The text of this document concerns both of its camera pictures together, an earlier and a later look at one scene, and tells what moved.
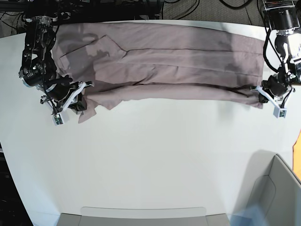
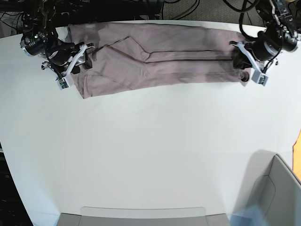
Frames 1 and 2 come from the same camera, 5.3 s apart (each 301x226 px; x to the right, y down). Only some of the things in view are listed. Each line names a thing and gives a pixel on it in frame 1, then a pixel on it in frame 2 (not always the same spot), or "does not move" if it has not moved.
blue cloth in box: (253, 215) does not move
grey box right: (272, 187) does not move
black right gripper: (276, 87) -> (266, 46)
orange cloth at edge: (297, 157) does not move
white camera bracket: (278, 110) -> (257, 76)
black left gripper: (59, 91) -> (60, 52)
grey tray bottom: (142, 216) does not move
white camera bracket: (59, 106) -> (67, 80)
